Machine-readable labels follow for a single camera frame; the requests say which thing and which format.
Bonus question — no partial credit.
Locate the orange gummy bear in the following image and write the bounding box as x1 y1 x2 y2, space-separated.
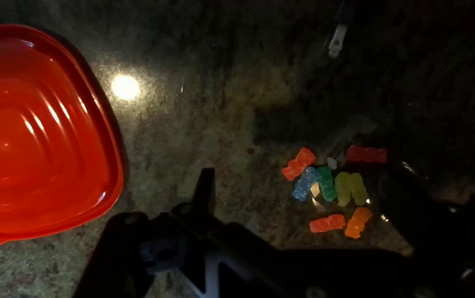
342 205 373 240

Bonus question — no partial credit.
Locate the blue gummy bear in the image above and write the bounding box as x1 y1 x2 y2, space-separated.
289 165 320 202

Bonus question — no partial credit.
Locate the small silver metal object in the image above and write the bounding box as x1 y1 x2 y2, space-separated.
325 0 358 61

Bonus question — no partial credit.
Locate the green gummy bear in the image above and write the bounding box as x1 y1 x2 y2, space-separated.
314 165 339 203

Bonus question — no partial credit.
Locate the red gummy bear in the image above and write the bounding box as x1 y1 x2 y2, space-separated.
343 144 388 165

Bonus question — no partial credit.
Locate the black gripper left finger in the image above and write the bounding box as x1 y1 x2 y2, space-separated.
72 167 325 298

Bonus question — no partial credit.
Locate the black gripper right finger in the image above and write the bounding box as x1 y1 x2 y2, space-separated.
378 162 475 298

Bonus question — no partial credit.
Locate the red white spiral coaster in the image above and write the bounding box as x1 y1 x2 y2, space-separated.
0 21 128 248

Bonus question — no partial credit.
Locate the yellow gummy bear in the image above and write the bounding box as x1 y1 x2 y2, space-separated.
332 170 370 208

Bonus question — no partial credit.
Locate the red-orange gummy bear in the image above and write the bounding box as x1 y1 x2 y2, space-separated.
307 212 347 235
279 146 317 184

